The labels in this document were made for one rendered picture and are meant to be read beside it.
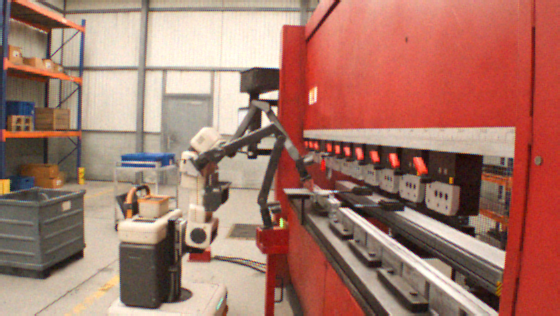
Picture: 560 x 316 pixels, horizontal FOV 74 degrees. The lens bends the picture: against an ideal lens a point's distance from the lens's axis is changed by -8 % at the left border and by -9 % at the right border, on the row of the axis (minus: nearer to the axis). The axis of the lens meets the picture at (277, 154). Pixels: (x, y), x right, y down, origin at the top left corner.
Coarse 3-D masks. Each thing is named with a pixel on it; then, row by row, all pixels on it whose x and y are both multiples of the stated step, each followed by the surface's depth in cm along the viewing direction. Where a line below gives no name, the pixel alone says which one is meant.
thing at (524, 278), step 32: (544, 0) 42; (544, 32) 42; (544, 64) 42; (544, 96) 42; (544, 128) 42; (544, 160) 42; (512, 192) 47; (544, 192) 42; (512, 224) 47; (544, 224) 42; (512, 256) 46; (544, 256) 41; (512, 288) 46; (544, 288) 41
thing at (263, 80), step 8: (248, 72) 373; (256, 72) 354; (264, 72) 357; (272, 72) 360; (240, 80) 398; (248, 80) 371; (256, 80) 355; (264, 80) 357; (272, 80) 360; (240, 88) 398; (248, 88) 372; (256, 88) 357; (264, 88) 358; (272, 88) 361; (256, 96) 397; (248, 104) 399; (256, 144) 401; (256, 152) 401
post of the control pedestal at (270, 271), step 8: (272, 256) 244; (272, 264) 244; (272, 272) 245; (272, 280) 245; (272, 288) 245; (264, 296) 249; (272, 296) 246; (264, 304) 249; (272, 304) 246; (272, 312) 246
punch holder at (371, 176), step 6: (366, 144) 173; (372, 144) 165; (378, 144) 159; (366, 150) 173; (372, 150) 165; (378, 150) 159; (366, 156) 173; (378, 156) 159; (366, 162) 172; (372, 162) 165; (366, 168) 171; (372, 168) 163; (366, 174) 171; (372, 174) 163; (378, 174) 160; (366, 180) 170; (372, 180) 163; (378, 180) 160
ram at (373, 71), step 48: (384, 0) 154; (432, 0) 113; (480, 0) 89; (336, 48) 234; (384, 48) 154; (432, 48) 113; (480, 48) 89; (336, 96) 231; (384, 96) 153; (432, 96) 113; (480, 96) 89; (384, 144) 152; (432, 144) 113; (480, 144) 89
